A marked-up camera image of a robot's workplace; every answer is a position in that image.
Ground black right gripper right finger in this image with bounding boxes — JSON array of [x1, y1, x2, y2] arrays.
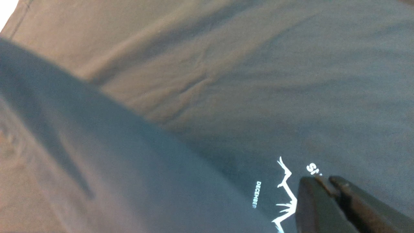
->
[[329, 176, 414, 233]]

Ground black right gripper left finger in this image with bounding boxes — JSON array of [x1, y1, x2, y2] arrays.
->
[[295, 177, 358, 233]]

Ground gray long-sleeved shirt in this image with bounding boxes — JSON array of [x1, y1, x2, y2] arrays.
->
[[1, 0, 413, 233]]

